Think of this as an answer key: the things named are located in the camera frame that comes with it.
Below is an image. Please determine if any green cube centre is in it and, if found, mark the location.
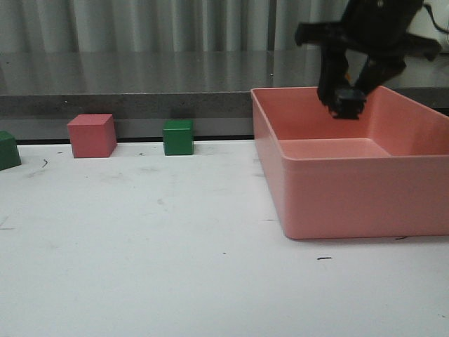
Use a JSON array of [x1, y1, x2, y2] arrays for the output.
[[163, 119, 194, 156]]

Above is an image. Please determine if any pink wooden cube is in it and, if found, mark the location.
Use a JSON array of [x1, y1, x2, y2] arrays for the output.
[[67, 114, 117, 158]]

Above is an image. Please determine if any yellow push button switch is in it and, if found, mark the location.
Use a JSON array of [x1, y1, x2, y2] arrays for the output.
[[332, 88, 366, 120]]

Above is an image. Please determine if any green cube far left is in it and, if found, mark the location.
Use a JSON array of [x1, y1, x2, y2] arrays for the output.
[[0, 131, 22, 171]]

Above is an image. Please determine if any grey stone counter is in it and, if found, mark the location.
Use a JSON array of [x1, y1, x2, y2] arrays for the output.
[[0, 48, 449, 141]]

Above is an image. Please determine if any green cube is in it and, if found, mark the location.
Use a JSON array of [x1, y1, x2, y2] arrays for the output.
[[163, 119, 194, 156], [0, 131, 22, 171]]

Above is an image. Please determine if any black cable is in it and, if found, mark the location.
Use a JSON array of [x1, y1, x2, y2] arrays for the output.
[[422, 0, 449, 36]]

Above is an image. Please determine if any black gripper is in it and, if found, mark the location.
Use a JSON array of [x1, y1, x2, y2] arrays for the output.
[[295, 0, 441, 107]]

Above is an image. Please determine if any pink plastic bin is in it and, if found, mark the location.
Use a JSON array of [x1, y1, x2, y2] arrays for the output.
[[251, 87, 448, 239]]

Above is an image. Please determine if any white appliance on counter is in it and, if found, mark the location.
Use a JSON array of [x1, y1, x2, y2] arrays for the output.
[[409, 0, 448, 54]]

